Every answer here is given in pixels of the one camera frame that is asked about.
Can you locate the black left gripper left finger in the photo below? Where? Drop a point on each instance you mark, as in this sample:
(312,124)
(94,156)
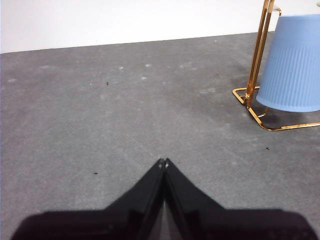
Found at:
(87,225)

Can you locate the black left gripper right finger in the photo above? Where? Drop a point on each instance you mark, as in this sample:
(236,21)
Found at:
(237,225)

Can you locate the blue ribbed plastic cup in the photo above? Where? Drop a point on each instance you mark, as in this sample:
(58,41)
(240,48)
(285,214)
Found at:
(292,70)

